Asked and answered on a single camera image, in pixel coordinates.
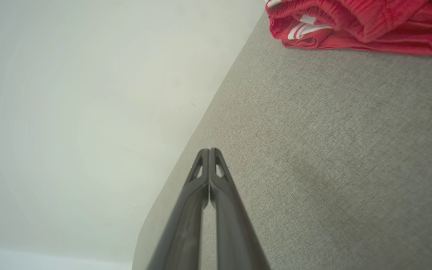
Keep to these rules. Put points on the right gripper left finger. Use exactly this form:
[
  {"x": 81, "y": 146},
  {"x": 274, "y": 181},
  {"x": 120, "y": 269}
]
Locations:
[{"x": 186, "y": 225}]

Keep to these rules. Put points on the red shorts white stripe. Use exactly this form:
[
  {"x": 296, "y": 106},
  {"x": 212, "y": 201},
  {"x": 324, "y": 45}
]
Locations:
[{"x": 369, "y": 15}]

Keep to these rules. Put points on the grey fabric sofa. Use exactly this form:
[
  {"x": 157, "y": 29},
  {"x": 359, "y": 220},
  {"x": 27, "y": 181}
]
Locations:
[{"x": 332, "y": 168}]

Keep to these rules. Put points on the red jersey top white sleeves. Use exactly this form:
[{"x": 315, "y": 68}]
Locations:
[{"x": 388, "y": 47}]

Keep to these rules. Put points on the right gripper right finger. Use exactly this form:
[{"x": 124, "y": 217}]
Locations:
[{"x": 234, "y": 232}]

